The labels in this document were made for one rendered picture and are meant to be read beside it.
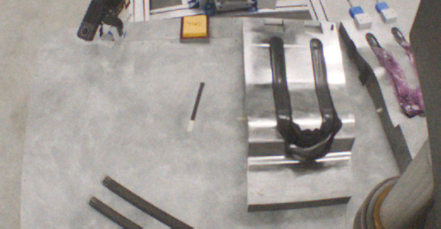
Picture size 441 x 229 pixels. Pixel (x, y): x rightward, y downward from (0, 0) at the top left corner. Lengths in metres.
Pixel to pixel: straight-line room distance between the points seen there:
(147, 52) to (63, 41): 0.29
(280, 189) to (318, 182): 0.09
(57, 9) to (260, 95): 1.69
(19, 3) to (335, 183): 2.16
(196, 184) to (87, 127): 0.33
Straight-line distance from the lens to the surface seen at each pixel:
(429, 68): 0.36
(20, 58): 2.76
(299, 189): 1.35
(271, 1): 1.52
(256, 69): 1.46
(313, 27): 1.58
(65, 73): 1.62
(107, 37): 1.46
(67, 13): 2.83
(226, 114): 1.49
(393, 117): 1.47
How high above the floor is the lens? 2.11
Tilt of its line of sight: 61 degrees down
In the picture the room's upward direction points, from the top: straight up
